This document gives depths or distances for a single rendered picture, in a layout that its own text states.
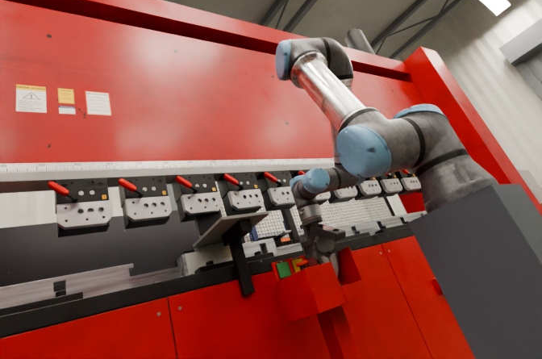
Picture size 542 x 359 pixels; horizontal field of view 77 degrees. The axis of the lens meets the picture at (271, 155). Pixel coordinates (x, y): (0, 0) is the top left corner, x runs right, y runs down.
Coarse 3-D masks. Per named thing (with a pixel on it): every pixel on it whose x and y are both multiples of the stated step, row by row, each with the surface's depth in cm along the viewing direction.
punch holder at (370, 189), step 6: (372, 180) 193; (360, 186) 186; (366, 186) 186; (372, 186) 189; (378, 186) 192; (360, 192) 186; (366, 192) 184; (372, 192) 186; (378, 192) 189; (360, 198) 188; (366, 198) 193
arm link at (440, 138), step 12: (420, 108) 76; (432, 108) 76; (408, 120) 74; (420, 120) 74; (432, 120) 75; (444, 120) 75; (420, 132) 72; (432, 132) 73; (444, 132) 73; (420, 144) 72; (432, 144) 73; (444, 144) 72; (456, 144) 72; (420, 156) 72; (432, 156) 72
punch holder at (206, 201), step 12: (192, 180) 134; (204, 180) 137; (180, 192) 130; (192, 192) 131; (204, 192) 134; (216, 192) 136; (180, 204) 131; (192, 204) 128; (204, 204) 131; (216, 204) 133; (180, 216) 131; (192, 216) 129
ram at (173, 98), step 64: (0, 0) 132; (0, 64) 119; (64, 64) 132; (128, 64) 148; (192, 64) 168; (256, 64) 195; (0, 128) 108; (64, 128) 119; (128, 128) 132; (192, 128) 147; (256, 128) 167; (320, 128) 194; (0, 192) 106
